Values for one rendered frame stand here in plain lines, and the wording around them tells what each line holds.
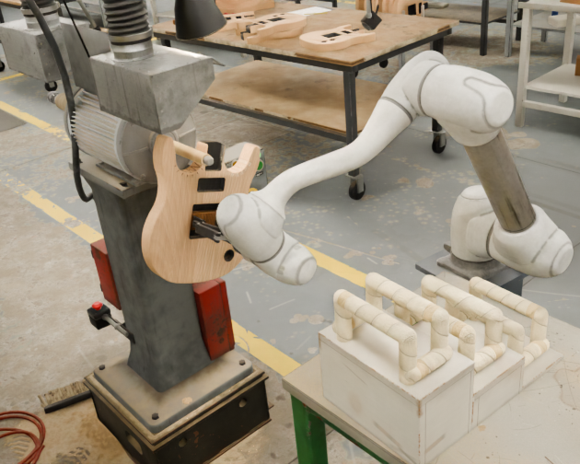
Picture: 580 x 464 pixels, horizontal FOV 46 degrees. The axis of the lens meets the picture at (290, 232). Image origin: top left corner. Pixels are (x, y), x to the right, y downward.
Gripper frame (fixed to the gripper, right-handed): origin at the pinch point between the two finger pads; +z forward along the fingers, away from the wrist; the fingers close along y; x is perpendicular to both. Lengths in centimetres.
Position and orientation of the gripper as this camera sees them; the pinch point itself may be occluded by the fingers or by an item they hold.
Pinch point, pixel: (206, 221)
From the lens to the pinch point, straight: 192.6
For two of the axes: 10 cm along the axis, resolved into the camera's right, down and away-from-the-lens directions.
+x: 1.6, -9.5, -2.6
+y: 7.3, -0.7, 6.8
